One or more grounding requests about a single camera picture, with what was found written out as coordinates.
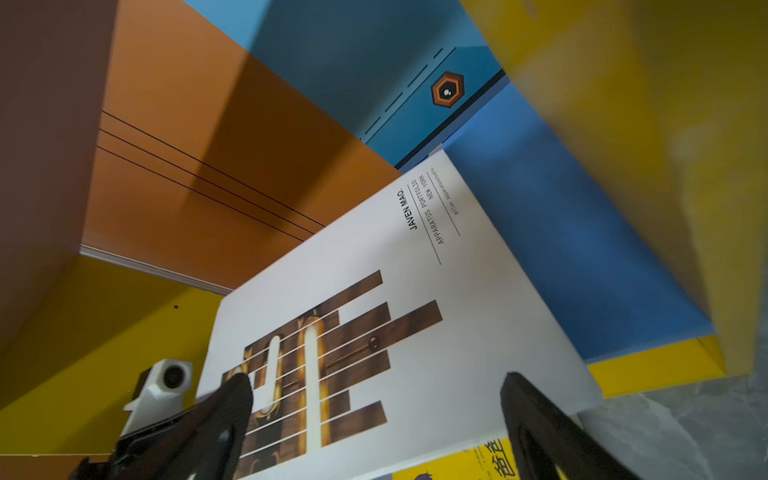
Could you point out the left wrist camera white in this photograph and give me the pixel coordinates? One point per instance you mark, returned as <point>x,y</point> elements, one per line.
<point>158,395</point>

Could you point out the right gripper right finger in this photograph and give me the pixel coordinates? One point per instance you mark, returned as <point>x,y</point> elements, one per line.
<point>546,443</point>

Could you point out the yellow shelf with pink and blue boards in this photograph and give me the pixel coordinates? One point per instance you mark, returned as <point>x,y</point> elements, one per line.
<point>156,155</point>

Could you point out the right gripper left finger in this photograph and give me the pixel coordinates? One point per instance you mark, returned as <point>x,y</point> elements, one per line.
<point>203,442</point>

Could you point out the white book with brown bars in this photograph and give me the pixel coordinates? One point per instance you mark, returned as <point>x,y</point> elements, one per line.
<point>384,339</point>

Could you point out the yellow book with cartoon man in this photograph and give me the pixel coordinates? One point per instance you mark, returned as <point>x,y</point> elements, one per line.
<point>492,460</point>

